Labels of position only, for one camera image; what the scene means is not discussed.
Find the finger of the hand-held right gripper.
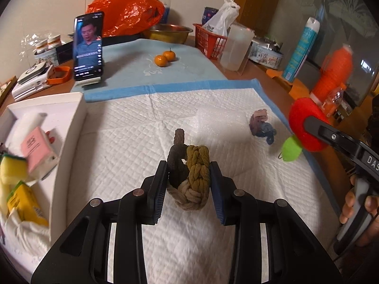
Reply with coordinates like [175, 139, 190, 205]
[304, 116, 360, 162]

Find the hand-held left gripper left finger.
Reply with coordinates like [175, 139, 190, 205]
[31, 160, 169, 284]

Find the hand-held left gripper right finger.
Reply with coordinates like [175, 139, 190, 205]
[209, 161, 344, 284]

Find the beige braided hair tie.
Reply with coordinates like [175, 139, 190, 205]
[166, 180, 209, 211]

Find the olive braided hair tie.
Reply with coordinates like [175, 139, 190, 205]
[186, 144, 211, 197]

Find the red strawberry plush toy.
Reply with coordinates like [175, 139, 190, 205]
[278, 97, 330, 163]

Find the brown braided hair tie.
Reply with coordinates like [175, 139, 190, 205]
[167, 128, 190, 187]

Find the white shallow cardboard box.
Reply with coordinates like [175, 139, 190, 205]
[0, 92, 87, 273]

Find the pink tissue pack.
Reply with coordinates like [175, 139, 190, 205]
[20, 127, 59, 181]

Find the yellow and green scrub sponge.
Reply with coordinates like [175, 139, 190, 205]
[0, 153, 28, 185]

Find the white foam sheet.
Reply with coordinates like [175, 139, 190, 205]
[6, 112, 48, 151]

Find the person's right hand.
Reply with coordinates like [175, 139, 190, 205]
[340, 175, 379, 247]

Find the small clear plastic bottle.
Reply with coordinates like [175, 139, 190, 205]
[321, 83, 347, 119]

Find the orange plastic bottle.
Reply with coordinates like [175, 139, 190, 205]
[309, 44, 354, 107]

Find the blue hair clip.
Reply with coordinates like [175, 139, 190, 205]
[257, 123, 277, 145]

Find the white quilted pad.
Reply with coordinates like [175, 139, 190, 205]
[50, 80, 341, 284]

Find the purple scrunchie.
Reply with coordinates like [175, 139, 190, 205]
[249, 109, 268, 137]

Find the teal spray can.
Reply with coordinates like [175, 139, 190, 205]
[282, 17, 321, 82]

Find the round printed tin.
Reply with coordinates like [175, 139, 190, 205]
[248, 35, 284, 69]

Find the yellow tissue pack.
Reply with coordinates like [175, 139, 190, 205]
[6, 180, 49, 228]

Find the translucent plastic pitcher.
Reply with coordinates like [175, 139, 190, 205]
[220, 24, 255, 71]

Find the white phone stand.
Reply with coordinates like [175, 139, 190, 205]
[73, 77, 106, 88]

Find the light blue mat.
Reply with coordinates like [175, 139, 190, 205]
[70, 38, 228, 93]

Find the wooden framed glass door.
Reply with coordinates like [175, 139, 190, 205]
[234, 0, 379, 107]

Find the pale yellow sponge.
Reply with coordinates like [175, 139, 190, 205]
[0, 180, 12, 213]

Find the red plastic basket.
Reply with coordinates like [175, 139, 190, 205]
[193, 23, 228, 60]

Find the metal bowl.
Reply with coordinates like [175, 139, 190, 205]
[144, 24, 194, 45]

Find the white plastic bag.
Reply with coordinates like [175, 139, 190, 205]
[202, 0, 240, 37]

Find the large white power bank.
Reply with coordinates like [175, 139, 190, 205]
[12, 67, 57, 101]

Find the black smartphone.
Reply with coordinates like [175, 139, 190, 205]
[72, 11, 105, 82]

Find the black tin box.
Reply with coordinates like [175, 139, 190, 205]
[56, 37, 78, 65]

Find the small white power bank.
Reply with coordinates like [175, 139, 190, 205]
[18, 63, 52, 83]

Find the oval printed tin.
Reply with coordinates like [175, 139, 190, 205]
[33, 47, 58, 66]

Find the wooden tray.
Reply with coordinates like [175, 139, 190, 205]
[0, 76, 18, 101]

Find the orange plastic bag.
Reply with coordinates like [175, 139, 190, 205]
[86, 0, 165, 38]

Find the clear plastic wrap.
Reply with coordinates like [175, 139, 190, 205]
[20, 32, 45, 54]

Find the orange strap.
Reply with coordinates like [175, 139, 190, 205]
[47, 67, 71, 84]

